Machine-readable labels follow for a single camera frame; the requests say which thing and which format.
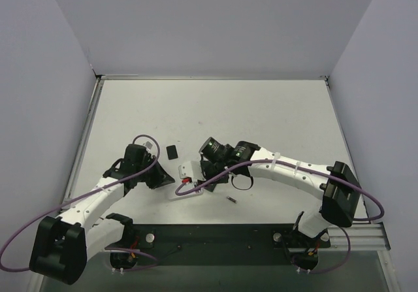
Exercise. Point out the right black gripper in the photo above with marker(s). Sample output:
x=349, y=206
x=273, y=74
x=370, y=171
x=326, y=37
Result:
x=207, y=170

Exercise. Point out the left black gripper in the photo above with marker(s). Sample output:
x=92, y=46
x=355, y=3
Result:
x=156, y=174

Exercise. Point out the black battery cover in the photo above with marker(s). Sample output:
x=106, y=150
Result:
x=172, y=152

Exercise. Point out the white remote control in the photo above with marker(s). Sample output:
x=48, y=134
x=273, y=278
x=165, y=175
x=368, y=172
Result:
x=172, y=197

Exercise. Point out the AAA battery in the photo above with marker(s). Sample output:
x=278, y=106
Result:
x=231, y=199

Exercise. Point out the black remote control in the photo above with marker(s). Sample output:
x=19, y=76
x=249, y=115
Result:
x=211, y=187

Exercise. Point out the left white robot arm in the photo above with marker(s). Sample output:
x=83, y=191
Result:
x=64, y=244

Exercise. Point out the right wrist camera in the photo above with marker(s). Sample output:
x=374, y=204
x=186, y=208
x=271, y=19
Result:
x=191, y=171

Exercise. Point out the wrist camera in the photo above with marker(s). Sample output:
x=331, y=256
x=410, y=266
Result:
x=191, y=171
x=148, y=145

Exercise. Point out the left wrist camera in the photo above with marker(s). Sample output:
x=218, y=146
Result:
x=148, y=145

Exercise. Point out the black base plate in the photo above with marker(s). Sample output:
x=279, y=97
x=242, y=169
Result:
x=213, y=245

